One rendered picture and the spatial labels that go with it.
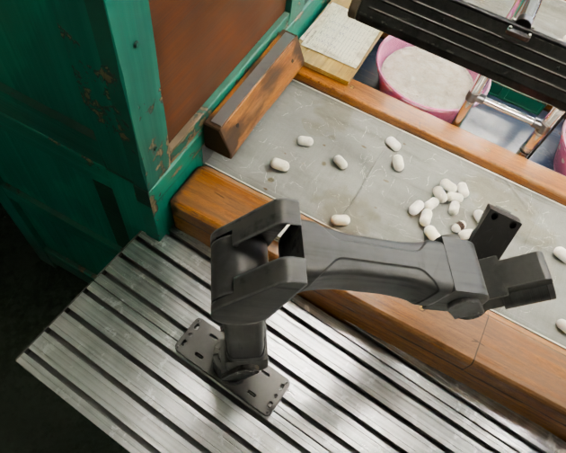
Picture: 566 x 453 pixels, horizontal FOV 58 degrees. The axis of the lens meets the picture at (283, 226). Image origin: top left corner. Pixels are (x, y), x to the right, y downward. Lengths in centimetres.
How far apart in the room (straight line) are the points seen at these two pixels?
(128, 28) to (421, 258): 42
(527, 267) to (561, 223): 50
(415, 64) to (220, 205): 62
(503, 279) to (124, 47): 52
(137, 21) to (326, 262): 36
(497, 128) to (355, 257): 87
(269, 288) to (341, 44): 84
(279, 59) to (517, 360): 69
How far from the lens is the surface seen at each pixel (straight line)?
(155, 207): 91
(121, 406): 91
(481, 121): 132
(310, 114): 111
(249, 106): 97
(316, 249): 49
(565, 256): 108
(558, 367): 97
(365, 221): 97
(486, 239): 71
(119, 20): 62
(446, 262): 58
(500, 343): 94
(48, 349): 96
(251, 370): 77
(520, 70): 83
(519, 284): 65
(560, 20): 161
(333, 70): 116
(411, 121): 112
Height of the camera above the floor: 155
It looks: 60 degrees down
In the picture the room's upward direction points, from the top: 12 degrees clockwise
